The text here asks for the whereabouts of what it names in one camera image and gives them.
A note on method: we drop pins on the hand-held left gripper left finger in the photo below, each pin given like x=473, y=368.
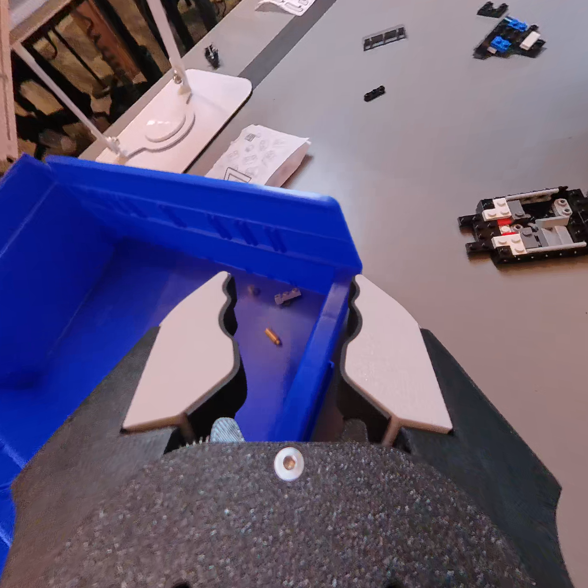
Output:
x=184, y=358

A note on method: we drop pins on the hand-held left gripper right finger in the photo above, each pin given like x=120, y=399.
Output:
x=395, y=367

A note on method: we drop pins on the blue plastic bin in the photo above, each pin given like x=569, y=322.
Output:
x=110, y=276

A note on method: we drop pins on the black lego car chassis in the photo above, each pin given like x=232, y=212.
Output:
x=524, y=230

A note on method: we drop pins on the small grey lego piece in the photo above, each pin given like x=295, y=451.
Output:
x=287, y=296

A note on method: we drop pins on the small black lego piece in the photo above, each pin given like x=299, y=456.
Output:
x=491, y=9
x=212, y=55
x=374, y=93

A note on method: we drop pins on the black lego grille piece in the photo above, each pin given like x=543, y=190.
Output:
x=384, y=38

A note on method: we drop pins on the blue and black lego assembly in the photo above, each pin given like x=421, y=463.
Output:
x=510, y=39

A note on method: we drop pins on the white printed paper bag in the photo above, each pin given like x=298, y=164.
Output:
x=262, y=156

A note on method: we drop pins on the white book stand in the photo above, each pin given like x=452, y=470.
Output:
x=184, y=119

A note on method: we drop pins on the small white printed sheet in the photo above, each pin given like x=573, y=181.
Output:
x=287, y=5

